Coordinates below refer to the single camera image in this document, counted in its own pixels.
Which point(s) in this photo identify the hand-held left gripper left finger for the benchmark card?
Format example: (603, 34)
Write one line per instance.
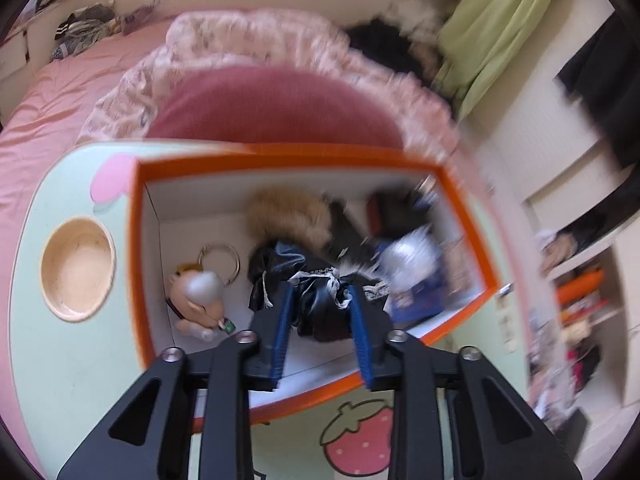
(282, 330)

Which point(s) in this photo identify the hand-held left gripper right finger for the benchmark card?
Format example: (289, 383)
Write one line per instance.
(361, 340)

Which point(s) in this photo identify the white bubble wrap packet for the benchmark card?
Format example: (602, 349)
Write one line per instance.
(407, 260)

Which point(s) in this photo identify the brown fur scrunchie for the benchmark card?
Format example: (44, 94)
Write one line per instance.
(290, 215)

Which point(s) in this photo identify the brown printed carton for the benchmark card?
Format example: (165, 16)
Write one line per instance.
(460, 270)

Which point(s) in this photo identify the dark brown case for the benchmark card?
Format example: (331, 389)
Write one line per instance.
(395, 215)

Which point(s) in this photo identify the orange cardboard box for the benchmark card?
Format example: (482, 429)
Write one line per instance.
(141, 320)

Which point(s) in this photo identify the green cartoon desktop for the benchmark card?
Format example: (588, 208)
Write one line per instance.
(75, 375)

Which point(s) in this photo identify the blue printed packet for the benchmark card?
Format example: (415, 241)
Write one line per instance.
(425, 305)

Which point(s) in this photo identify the pink fleece blanket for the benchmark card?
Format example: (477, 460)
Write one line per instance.
(275, 105)

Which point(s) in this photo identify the pink floral quilt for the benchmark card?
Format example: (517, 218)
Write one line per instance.
(260, 35)

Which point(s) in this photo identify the black clothes pile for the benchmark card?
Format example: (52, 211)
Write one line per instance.
(385, 45)

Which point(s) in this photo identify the pink bed sheet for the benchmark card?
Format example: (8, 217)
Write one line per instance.
(50, 110)

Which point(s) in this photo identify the white clothes pile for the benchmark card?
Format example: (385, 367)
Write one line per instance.
(420, 17)

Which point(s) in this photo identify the green hanging cloth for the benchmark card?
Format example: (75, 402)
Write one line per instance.
(500, 25)

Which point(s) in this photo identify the striped clothes pile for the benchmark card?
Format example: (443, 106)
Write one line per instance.
(82, 35)

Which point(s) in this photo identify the black hanging garment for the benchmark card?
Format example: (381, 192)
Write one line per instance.
(615, 85)

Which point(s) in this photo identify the white wall shelf unit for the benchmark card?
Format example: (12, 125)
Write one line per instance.
(620, 360)

